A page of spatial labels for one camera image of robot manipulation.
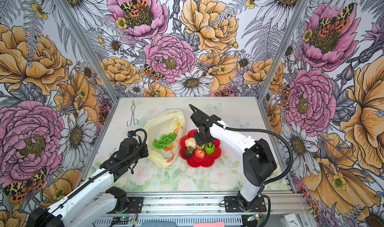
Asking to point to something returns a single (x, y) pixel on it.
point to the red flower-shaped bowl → (209, 159)
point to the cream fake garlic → (190, 142)
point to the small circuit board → (121, 218)
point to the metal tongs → (135, 121)
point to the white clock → (291, 220)
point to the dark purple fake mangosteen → (188, 152)
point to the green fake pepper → (209, 149)
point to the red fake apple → (199, 154)
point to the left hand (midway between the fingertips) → (146, 150)
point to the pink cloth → (218, 224)
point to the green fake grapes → (164, 141)
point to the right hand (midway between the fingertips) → (203, 144)
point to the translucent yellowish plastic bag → (164, 130)
